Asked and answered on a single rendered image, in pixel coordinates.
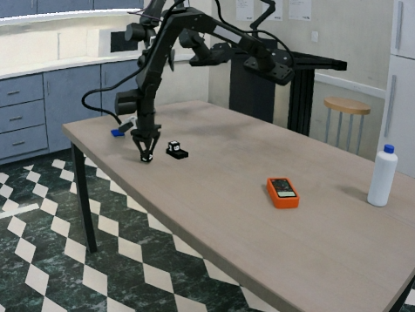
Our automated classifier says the white plastic bottle with blue cap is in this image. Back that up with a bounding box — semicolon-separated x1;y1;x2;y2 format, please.
367;145;398;207

